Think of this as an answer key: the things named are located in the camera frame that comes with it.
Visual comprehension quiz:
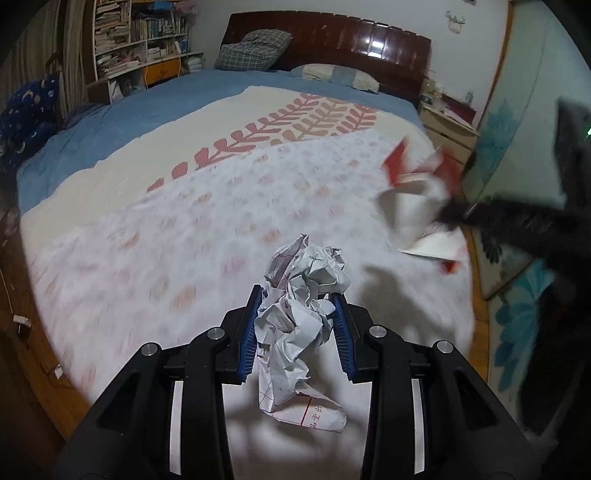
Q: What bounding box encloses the red and white cardboard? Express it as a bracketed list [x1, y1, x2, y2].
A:
[375, 135, 466, 276]

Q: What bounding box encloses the dark blue moon print bag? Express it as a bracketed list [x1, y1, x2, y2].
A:
[0, 75, 62, 175]

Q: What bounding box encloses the cream and blue pillow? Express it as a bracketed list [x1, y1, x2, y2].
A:
[290, 63, 380, 94]

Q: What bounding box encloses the white bookshelf with books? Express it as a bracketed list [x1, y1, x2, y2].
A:
[82, 0, 205, 105]

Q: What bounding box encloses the bed with patterned blanket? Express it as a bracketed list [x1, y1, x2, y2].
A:
[18, 85, 477, 480]

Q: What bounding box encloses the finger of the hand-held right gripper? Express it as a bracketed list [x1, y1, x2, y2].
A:
[438, 196, 574, 260]

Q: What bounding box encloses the grey checked pillow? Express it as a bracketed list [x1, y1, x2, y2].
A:
[214, 28, 293, 72]

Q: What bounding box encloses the teal floral wardrobe door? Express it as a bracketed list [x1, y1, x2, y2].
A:
[461, 0, 591, 437]

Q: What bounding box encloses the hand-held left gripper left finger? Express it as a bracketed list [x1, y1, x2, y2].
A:
[55, 285, 266, 480]

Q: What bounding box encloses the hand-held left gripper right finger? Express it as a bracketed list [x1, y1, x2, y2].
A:
[330, 293, 541, 480]

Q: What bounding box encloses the beige striped curtain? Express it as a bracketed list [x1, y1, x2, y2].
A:
[0, 0, 96, 121]

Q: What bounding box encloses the red book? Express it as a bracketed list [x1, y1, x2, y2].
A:
[442, 98, 477, 123]

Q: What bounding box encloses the cream nightstand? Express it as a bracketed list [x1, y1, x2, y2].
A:
[417, 92, 481, 175]

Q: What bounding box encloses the wooden bed side rail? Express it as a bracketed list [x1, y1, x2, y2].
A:
[0, 217, 93, 441]

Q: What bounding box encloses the blue bed sheet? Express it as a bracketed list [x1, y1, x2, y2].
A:
[16, 68, 424, 215]

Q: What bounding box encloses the dark wooden headboard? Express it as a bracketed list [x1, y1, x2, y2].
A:
[220, 11, 433, 103]

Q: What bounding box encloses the white paper sheet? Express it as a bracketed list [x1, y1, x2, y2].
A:
[253, 233, 352, 435]

